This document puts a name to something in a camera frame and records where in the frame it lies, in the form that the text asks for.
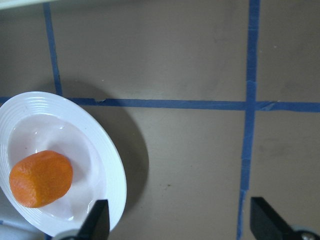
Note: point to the orange mandarin fruit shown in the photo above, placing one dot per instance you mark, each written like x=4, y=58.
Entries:
x=41, y=178

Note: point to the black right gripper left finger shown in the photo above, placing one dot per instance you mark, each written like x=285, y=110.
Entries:
x=97, y=224

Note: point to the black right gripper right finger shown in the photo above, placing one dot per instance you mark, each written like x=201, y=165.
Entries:
x=267, y=224

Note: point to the white ribbed ceramic plate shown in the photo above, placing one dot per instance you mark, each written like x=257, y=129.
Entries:
x=35, y=121

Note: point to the cream bear plastic tray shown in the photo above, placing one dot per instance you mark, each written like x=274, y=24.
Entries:
x=8, y=4

